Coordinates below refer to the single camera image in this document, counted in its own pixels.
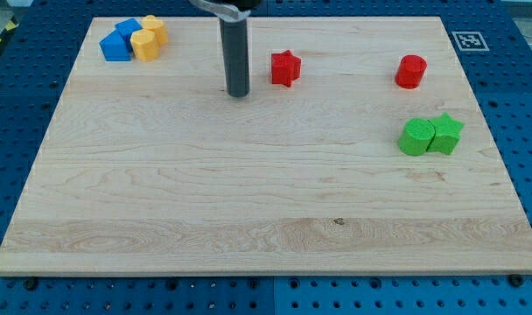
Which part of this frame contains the silver rod clamp bracket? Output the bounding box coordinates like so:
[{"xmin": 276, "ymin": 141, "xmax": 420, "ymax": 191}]
[{"xmin": 188, "ymin": 0, "xmax": 263, "ymax": 23}]

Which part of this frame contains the yellow hexagon block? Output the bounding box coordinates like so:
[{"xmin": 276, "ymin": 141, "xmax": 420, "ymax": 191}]
[{"xmin": 130, "ymin": 29, "xmax": 159, "ymax": 61}]

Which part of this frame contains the light wooden board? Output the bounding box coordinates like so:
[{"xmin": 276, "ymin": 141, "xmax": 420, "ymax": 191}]
[{"xmin": 0, "ymin": 17, "xmax": 532, "ymax": 277}]

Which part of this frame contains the blue cube block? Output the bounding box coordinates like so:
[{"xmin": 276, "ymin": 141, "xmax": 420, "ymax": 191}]
[{"xmin": 115, "ymin": 18, "xmax": 142, "ymax": 53}]

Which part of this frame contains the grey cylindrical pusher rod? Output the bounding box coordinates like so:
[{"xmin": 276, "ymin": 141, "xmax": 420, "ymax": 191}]
[{"xmin": 220, "ymin": 19, "xmax": 250, "ymax": 98}]

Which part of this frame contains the red cylinder block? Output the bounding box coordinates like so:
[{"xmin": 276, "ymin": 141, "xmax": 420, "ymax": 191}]
[{"xmin": 395, "ymin": 54, "xmax": 427, "ymax": 89}]

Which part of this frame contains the green cylinder block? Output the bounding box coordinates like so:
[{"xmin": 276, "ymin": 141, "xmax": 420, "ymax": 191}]
[{"xmin": 397, "ymin": 117, "xmax": 435, "ymax": 156}]

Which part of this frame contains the white fiducial marker tag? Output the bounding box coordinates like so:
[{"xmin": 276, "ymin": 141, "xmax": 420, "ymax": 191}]
[{"xmin": 451, "ymin": 31, "xmax": 489, "ymax": 52}]

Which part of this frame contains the red star block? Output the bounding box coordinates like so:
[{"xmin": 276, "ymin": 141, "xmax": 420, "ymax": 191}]
[{"xmin": 270, "ymin": 50, "xmax": 301, "ymax": 88}]

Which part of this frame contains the yellow heart block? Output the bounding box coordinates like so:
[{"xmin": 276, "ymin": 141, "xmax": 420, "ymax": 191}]
[{"xmin": 141, "ymin": 15, "xmax": 169, "ymax": 46}]

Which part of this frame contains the blue pentagon block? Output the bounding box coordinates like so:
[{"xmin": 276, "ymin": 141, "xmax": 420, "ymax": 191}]
[{"xmin": 99, "ymin": 30, "xmax": 131, "ymax": 62}]

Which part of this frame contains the green star block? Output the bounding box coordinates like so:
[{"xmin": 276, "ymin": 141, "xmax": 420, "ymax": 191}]
[{"xmin": 427, "ymin": 112, "xmax": 465, "ymax": 155}]

